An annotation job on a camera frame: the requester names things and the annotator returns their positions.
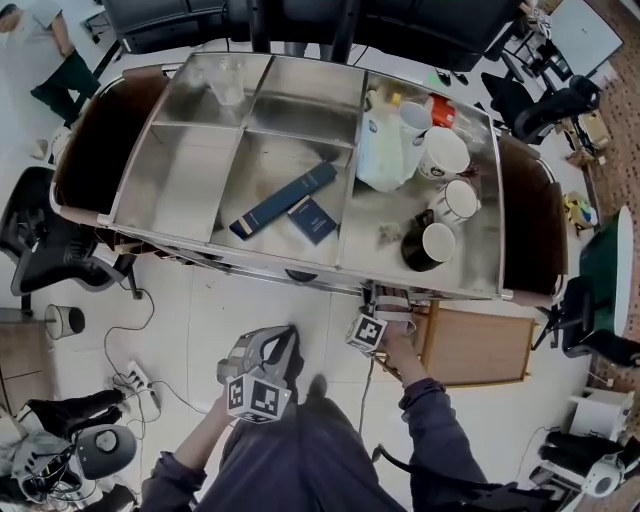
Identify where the black high-back office chair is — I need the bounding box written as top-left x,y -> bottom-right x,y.
480,71 -> 603,147

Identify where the black mug white inside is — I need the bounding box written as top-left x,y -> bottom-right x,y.
400,209 -> 458,273

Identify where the person's right hand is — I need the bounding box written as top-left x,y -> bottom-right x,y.
383,327 -> 418,362

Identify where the white plastic bag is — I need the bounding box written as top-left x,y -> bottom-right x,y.
355,89 -> 422,194

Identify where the white board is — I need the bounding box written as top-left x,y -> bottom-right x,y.
548,0 -> 625,80

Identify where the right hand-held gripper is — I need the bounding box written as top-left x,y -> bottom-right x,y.
345,299 -> 389,357

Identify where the white storage box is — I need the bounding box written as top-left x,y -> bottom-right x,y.
566,387 -> 635,442

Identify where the brown wooden cabinet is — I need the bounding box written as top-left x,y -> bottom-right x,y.
0,319 -> 54,417

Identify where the small crumpled packet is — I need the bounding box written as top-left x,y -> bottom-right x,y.
377,221 -> 404,247

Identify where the light wooden surface stand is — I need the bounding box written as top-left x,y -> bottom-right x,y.
374,299 -> 542,387

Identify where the black mesh office chair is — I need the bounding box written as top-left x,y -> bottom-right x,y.
0,166 -> 145,312

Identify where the white power strip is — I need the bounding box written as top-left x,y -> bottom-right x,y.
124,359 -> 152,392

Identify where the long dark blue box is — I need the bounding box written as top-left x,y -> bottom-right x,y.
229,160 -> 338,243

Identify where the clear plastic cup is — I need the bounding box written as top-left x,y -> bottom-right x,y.
208,58 -> 247,107

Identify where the striped grey slipper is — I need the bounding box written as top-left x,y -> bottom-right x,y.
372,294 -> 419,337

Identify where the white round device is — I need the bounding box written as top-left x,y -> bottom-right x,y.
581,453 -> 627,500

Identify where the person's dark clothed body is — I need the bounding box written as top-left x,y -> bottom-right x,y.
197,374 -> 556,512

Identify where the black bag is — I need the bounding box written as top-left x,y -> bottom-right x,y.
23,388 -> 127,442

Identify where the cardboard box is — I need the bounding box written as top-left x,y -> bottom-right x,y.
564,110 -> 613,167

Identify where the person's right forearm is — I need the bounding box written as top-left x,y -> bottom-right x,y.
387,349 -> 496,484

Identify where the person's left forearm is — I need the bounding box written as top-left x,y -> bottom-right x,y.
141,394 -> 237,512

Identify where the white round robot head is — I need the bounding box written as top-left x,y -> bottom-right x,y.
73,423 -> 139,482

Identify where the metal shelf cart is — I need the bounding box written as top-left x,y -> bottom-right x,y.
48,51 -> 570,307

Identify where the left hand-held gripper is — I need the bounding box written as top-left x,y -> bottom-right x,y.
216,324 -> 306,427

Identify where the red can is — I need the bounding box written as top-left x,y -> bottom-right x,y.
428,93 -> 458,130

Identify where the black sofa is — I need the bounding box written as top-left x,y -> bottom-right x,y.
101,0 -> 527,73

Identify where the tall white mug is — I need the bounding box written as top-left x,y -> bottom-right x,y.
398,101 -> 433,147

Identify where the wire waste basket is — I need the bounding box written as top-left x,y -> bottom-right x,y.
44,303 -> 87,342

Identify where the white striped mug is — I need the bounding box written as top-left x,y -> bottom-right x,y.
428,178 -> 482,229

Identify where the green chair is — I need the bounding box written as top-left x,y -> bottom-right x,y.
532,204 -> 640,369

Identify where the black floor cable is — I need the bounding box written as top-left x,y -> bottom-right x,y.
102,287 -> 211,416

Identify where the small dark blue booklet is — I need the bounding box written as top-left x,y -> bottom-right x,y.
286,195 -> 339,246

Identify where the yellow bag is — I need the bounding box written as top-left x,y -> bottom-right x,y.
563,191 -> 600,232

